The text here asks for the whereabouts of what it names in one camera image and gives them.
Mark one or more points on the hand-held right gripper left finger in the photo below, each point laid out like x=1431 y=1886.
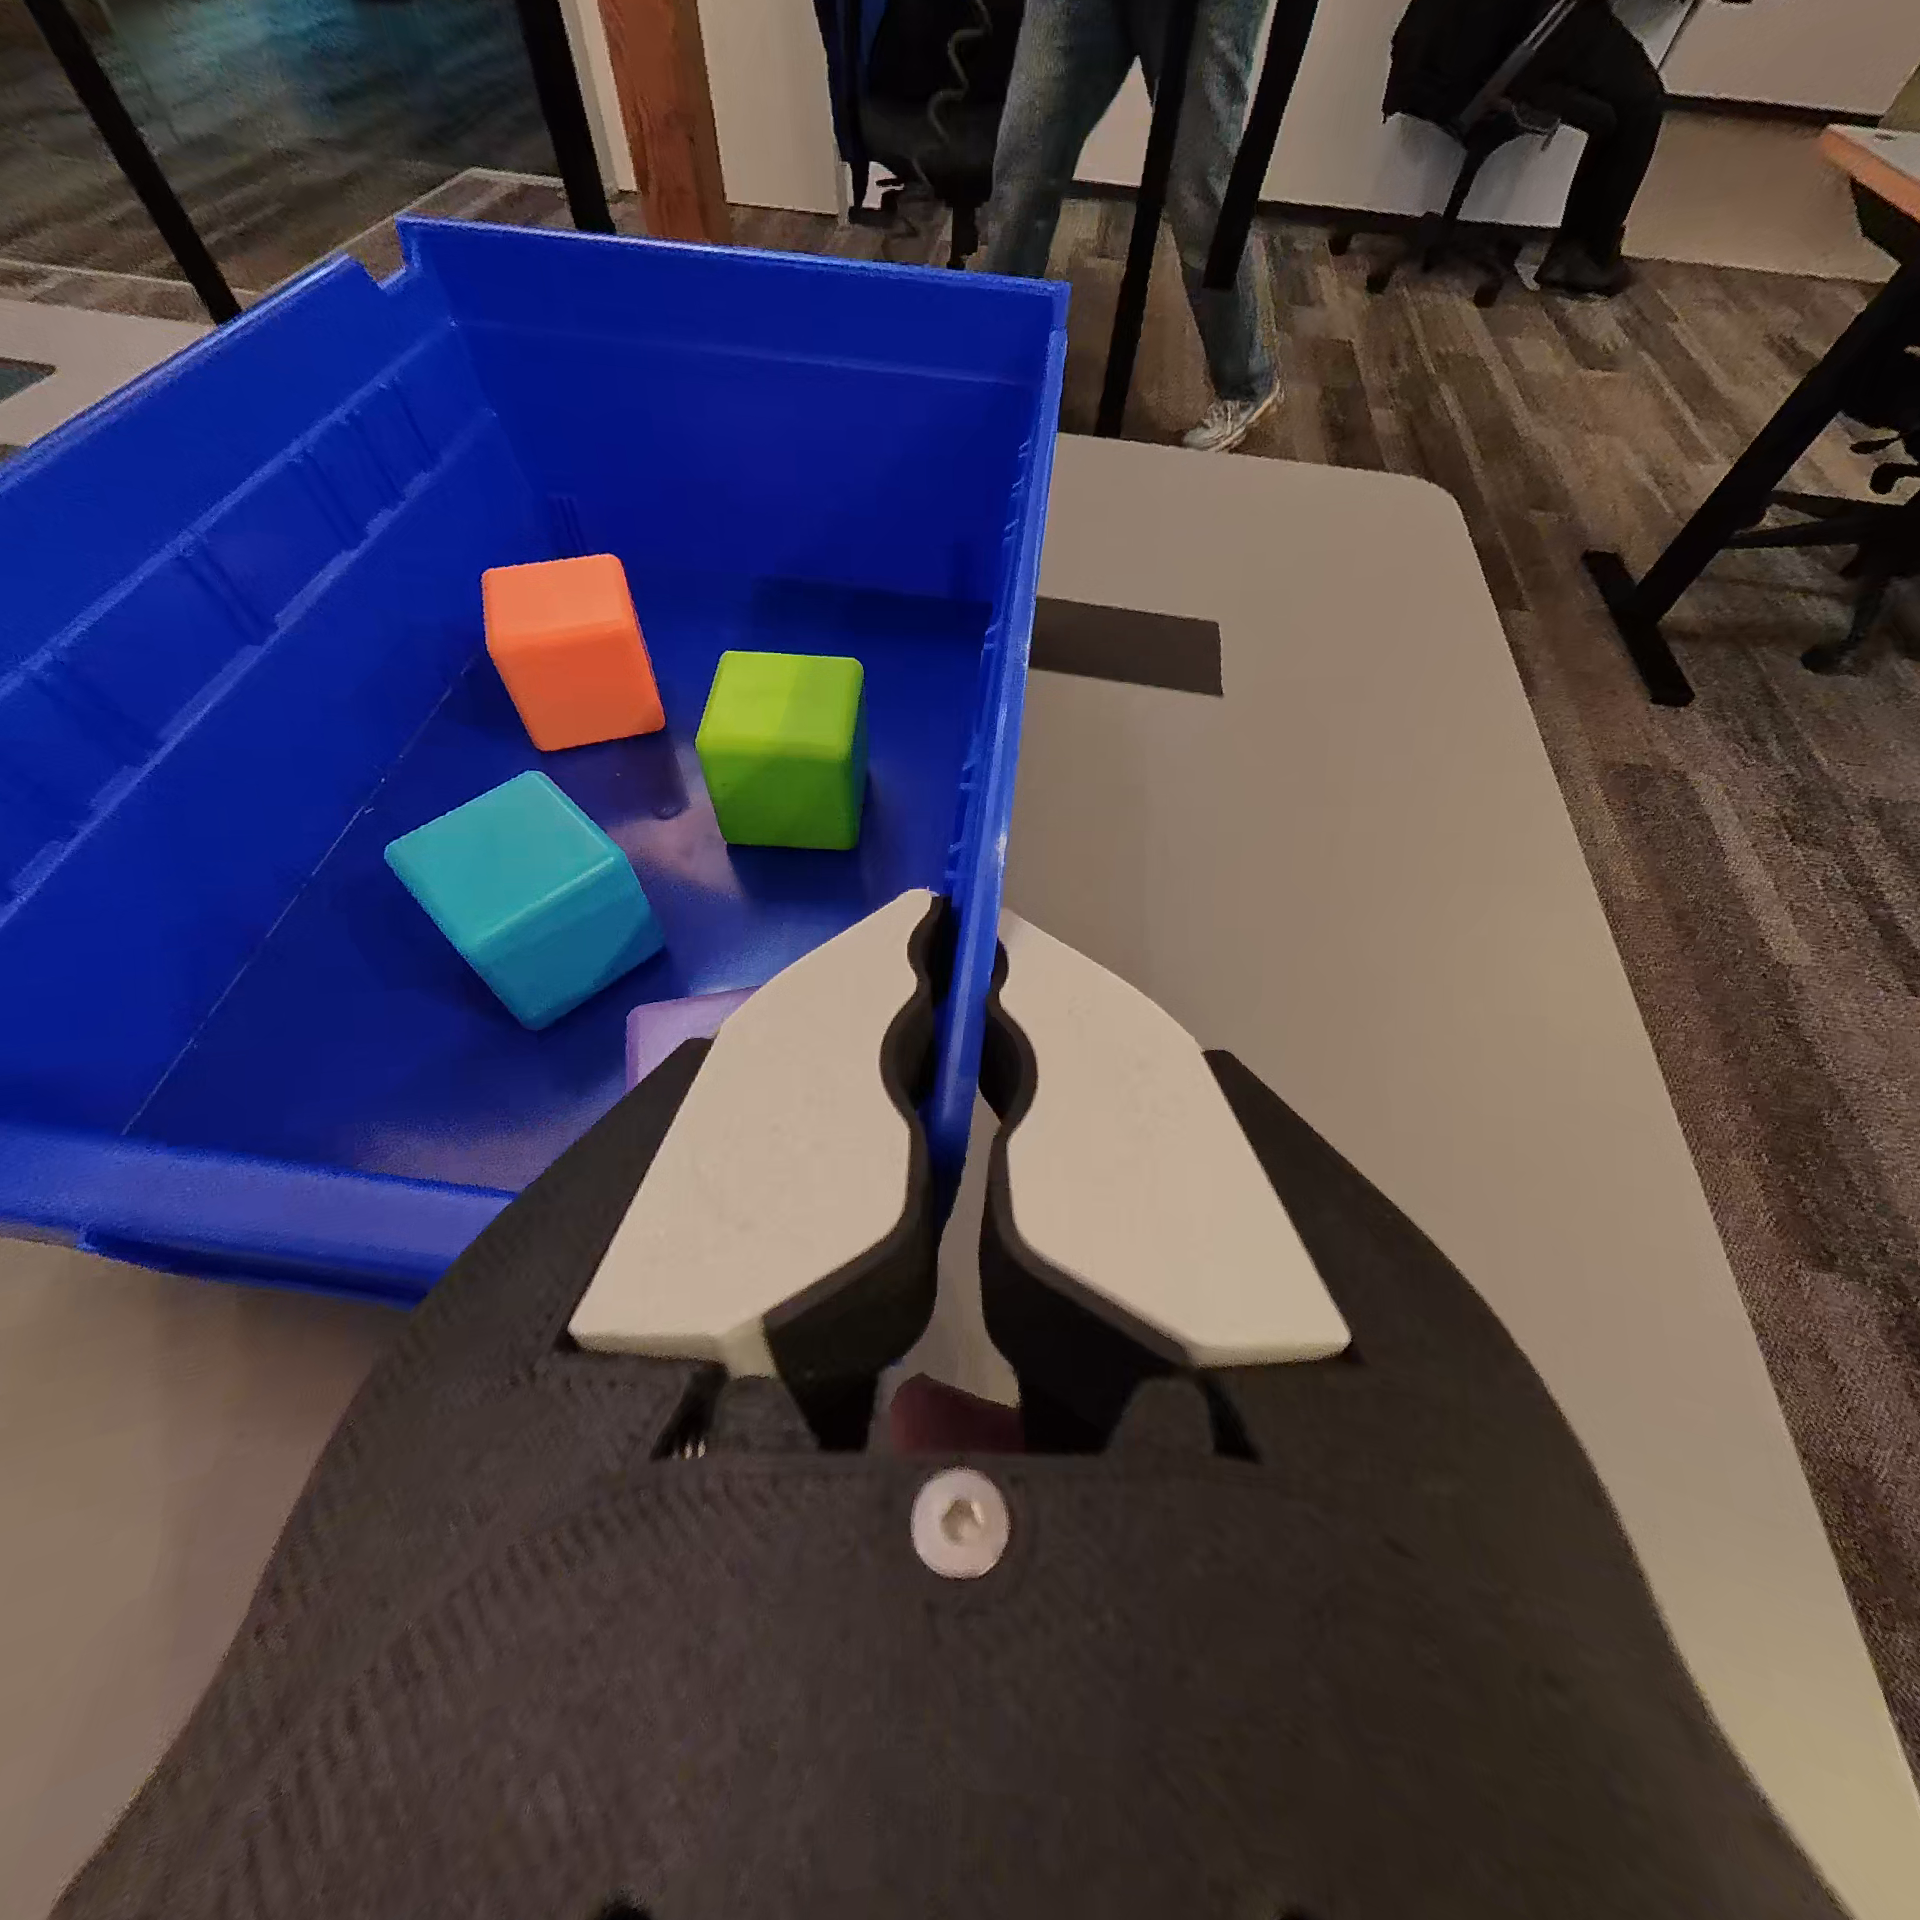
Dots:
x=765 y=1171

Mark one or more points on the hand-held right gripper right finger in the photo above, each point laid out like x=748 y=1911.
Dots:
x=1154 y=1184

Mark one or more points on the purple cube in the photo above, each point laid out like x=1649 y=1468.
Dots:
x=674 y=1036

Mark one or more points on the cyan cube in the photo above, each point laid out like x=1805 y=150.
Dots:
x=525 y=901

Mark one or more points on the lime green cube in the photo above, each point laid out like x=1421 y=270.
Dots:
x=780 y=751

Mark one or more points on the orange cube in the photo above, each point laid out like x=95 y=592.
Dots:
x=573 y=653

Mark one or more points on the blue plastic bin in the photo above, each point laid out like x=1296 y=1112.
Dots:
x=224 y=676

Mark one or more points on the grey desk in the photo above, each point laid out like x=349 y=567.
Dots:
x=1349 y=901

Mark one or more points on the wooden table black legs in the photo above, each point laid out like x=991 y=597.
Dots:
x=1757 y=464

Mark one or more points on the black metal pole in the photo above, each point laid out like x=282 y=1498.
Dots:
x=136 y=166
x=1148 y=226
x=570 y=120

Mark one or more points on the wooden pillar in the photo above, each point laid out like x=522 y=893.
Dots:
x=669 y=107

